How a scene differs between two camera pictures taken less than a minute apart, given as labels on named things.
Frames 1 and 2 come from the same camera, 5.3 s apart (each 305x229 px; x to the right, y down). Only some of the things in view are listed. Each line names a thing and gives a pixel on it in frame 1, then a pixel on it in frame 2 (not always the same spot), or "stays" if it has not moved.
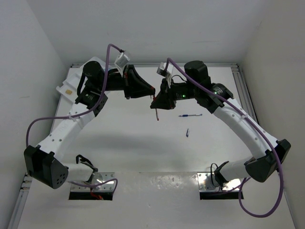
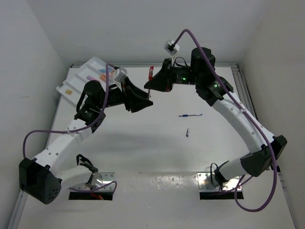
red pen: x=157 y=119 -> x=150 y=77
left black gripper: x=134 y=86 -> x=128 y=89
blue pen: x=186 y=115 stays
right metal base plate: x=205 y=184 stays
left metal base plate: x=97 y=178 stays
